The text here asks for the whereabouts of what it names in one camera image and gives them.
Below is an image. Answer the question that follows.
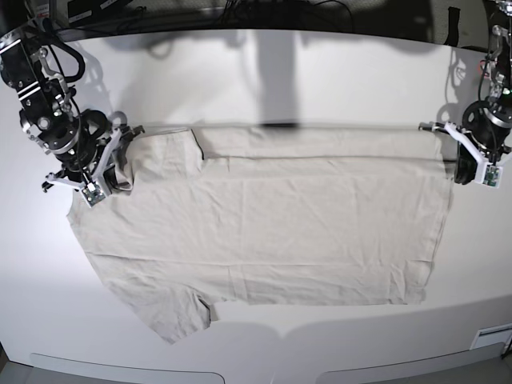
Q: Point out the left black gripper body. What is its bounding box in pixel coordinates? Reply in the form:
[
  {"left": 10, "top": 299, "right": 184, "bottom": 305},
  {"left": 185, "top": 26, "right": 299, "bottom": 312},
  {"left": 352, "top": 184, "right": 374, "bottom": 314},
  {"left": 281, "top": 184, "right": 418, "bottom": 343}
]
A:
[{"left": 462, "top": 102, "right": 511, "bottom": 160}]

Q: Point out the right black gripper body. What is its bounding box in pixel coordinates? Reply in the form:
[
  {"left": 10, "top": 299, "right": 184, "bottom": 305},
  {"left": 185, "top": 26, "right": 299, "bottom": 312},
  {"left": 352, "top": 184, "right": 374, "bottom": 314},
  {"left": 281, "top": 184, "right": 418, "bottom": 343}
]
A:
[{"left": 56, "top": 110, "right": 112, "bottom": 180}]

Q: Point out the beige T-shirt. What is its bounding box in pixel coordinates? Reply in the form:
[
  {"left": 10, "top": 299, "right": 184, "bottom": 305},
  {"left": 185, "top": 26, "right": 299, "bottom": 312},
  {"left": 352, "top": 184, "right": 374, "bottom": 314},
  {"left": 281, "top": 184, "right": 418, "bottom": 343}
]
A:
[{"left": 68, "top": 130, "right": 453, "bottom": 343}]

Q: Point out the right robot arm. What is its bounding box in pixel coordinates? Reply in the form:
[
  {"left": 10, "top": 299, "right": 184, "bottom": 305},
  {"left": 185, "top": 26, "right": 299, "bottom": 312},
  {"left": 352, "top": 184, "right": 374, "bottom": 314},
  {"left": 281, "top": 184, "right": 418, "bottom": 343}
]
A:
[{"left": 1, "top": 24, "right": 143, "bottom": 206}]

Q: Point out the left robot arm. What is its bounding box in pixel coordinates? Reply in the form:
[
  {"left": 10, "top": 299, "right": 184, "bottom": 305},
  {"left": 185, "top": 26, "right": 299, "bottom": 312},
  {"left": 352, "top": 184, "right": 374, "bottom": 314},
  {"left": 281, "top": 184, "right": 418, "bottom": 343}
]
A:
[{"left": 461, "top": 1, "right": 511, "bottom": 166}]

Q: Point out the black equipment on background desk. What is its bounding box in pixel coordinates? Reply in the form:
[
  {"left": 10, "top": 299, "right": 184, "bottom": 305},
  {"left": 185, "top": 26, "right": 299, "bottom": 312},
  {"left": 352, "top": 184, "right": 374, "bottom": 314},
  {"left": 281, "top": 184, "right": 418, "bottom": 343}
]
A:
[{"left": 67, "top": 0, "right": 132, "bottom": 26}]

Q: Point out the white label sticker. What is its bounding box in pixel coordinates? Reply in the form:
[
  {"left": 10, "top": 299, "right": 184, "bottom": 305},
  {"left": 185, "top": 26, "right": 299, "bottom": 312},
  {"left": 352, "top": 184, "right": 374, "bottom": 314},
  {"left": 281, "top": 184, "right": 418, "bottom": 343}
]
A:
[{"left": 471, "top": 324, "right": 511, "bottom": 349}]

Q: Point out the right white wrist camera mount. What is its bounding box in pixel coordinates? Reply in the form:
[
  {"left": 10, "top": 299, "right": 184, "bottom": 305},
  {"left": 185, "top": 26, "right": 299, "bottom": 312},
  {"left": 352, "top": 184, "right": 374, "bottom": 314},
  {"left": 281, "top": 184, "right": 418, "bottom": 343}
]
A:
[{"left": 42, "top": 125, "right": 145, "bottom": 208}]

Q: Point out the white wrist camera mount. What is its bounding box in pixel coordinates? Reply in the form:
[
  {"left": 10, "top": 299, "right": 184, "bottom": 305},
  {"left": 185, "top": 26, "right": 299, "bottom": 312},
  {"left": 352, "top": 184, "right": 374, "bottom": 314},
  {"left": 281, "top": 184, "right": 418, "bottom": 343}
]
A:
[
  {"left": 42, "top": 125, "right": 145, "bottom": 208},
  {"left": 418, "top": 122, "right": 511, "bottom": 189}
]

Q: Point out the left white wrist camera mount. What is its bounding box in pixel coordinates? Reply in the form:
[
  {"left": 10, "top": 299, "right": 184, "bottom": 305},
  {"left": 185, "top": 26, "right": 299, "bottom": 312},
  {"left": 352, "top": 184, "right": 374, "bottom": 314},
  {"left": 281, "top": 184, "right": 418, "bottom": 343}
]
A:
[{"left": 418, "top": 122, "right": 511, "bottom": 189}]

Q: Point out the black strap in background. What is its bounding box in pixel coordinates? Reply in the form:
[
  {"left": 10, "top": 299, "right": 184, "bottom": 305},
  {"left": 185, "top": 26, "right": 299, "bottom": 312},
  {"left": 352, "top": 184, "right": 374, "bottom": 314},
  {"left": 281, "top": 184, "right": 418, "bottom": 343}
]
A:
[{"left": 442, "top": 6, "right": 461, "bottom": 46}]

